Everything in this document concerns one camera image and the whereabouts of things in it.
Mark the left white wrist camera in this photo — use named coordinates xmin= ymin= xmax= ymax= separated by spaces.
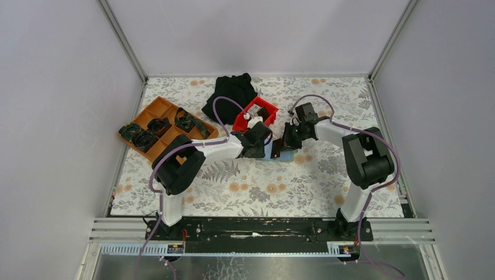
xmin=243 ymin=113 xmax=263 ymax=129

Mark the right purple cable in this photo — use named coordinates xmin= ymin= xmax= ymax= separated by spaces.
xmin=288 ymin=94 xmax=407 ymax=279

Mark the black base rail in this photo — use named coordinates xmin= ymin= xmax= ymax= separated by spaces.
xmin=145 ymin=216 xmax=374 ymax=254

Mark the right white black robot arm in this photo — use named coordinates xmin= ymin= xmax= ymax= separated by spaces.
xmin=272 ymin=103 xmax=395 ymax=240

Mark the rolled dark patterned tie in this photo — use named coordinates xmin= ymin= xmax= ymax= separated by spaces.
xmin=118 ymin=122 xmax=142 ymax=142

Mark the wooden divided organizer tray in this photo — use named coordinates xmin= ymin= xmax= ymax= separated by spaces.
xmin=117 ymin=97 xmax=219 ymax=162

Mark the grey-green card holder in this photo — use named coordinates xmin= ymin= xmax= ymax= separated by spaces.
xmin=262 ymin=144 xmax=295 ymax=162

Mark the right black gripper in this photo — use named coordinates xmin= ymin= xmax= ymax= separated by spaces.
xmin=276 ymin=122 xmax=309 ymax=153

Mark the black cloth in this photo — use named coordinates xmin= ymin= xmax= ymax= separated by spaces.
xmin=201 ymin=73 xmax=258 ymax=125

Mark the red plastic bin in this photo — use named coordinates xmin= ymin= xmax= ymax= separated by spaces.
xmin=232 ymin=97 xmax=278 ymax=132

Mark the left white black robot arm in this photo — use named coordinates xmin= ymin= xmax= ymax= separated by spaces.
xmin=149 ymin=121 xmax=273 ymax=240

